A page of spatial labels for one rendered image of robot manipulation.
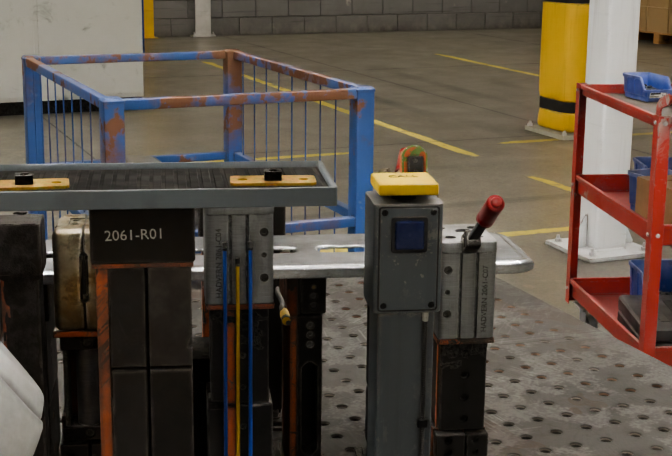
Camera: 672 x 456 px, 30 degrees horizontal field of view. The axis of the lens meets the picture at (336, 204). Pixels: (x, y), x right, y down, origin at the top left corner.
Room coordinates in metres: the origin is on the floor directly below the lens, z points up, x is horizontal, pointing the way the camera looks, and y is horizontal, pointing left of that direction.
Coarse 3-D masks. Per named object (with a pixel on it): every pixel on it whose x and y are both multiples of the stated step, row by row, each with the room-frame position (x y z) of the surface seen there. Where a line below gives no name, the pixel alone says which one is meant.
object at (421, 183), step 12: (372, 180) 1.25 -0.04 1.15; (384, 180) 1.22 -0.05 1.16; (396, 180) 1.22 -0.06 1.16; (408, 180) 1.22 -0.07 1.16; (420, 180) 1.22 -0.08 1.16; (432, 180) 1.22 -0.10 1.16; (384, 192) 1.20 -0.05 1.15; (396, 192) 1.20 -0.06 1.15; (408, 192) 1.21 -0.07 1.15; (420, 192) 1.21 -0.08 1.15; (432, 192) 1.21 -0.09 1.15
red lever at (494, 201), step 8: (488, 200) 1.27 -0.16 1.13; (496, 200) 1.26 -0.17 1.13; (488, 208) 1.26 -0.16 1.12; (496, 208) 1.26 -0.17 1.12; (480, 216) 1.29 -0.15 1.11; (488, 216) 1.28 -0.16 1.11; (496, 216) 1.27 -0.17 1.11; (480, 224) 1.30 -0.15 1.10; (488, 224) 1.29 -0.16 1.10; (464, 232) 1.36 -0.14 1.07; (472, 232) 1.34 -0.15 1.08; (480, 232) 1.34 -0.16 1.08; (464, 240) 1.36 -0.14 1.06; (472, 240) 1.35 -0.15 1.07; (480, 240) 1.36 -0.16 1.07; (464, 248) 1.36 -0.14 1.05; (472, 248) 1.36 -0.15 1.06
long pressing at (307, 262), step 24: (48, 240) 1.59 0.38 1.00; (288, 240) 1.60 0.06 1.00; (312, 240) 1.61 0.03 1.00; (336, 240) 1.61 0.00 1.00; (360, 240) 1.61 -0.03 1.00; (504, 240) 1.62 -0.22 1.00; (48, 264) 1.47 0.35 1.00; (288, 264) 1.47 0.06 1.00; (312, 264) 1.47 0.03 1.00; (336, 264) 1.47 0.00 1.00; (360, 264) 1.48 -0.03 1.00; (504, 264) 1.50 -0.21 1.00; (528, 264) 1.51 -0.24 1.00
